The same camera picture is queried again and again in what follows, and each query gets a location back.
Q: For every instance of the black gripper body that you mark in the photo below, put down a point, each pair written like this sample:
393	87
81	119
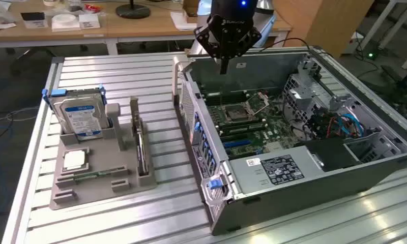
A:
232	23

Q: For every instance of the low-profile graphics card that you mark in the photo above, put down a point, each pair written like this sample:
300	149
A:
141	150

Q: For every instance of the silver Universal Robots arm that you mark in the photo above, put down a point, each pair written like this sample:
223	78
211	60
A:
202	15

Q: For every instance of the white paper stack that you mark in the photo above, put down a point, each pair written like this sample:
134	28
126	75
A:
182	21

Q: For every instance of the brown cardboard box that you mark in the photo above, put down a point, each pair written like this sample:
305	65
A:
189	8

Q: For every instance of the wooden desk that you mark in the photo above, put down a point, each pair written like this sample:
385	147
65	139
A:
138	26

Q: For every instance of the metal socket cover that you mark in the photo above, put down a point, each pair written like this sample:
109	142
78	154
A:
251	100

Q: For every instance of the black round lamp base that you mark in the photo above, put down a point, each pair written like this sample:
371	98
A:
132	11

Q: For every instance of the CPU socket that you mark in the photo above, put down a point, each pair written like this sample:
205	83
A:
235	111

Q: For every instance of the metal disk bay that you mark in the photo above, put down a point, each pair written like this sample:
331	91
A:
301	101

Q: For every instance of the installed green RAM stick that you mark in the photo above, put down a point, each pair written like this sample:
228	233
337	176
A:
244	129
239	124

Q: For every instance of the plain white box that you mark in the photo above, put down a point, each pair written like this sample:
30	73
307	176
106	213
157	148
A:
89	21

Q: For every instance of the red packet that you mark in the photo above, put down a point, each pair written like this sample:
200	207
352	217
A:
90	8

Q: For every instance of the device with green light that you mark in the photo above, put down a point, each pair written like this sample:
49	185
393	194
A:
369	55

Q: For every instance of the green motherboard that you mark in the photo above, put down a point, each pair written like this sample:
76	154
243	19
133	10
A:
275	134

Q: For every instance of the blue expansion slot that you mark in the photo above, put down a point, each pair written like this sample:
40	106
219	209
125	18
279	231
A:
237	144

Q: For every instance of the hard disk in blue caddy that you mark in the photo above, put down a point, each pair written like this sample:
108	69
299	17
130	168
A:
82	119

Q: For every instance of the white tape roll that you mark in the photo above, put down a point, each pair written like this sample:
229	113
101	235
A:
49	2

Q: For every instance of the white box with black lid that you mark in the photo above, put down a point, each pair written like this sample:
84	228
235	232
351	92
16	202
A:
34	20

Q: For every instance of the black chair base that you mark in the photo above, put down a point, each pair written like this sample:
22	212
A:
30	54

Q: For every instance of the grey power supply unit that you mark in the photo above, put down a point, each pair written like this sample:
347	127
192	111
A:
253	181

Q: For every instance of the blue case latch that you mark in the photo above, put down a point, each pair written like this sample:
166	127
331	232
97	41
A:
213	184

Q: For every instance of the white paper card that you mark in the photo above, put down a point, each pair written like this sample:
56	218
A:
2	26

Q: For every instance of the silver CPU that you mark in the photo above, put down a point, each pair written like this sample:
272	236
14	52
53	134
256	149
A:
74	160

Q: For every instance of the open black PC case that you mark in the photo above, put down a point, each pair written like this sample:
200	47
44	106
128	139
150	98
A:
291	203

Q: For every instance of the grey parts rack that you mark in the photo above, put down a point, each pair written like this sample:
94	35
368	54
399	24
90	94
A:
97	189

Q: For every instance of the white switch box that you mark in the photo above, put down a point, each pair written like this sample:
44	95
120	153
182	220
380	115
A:
352	44

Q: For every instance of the white desk frame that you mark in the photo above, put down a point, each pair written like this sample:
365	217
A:
388	25

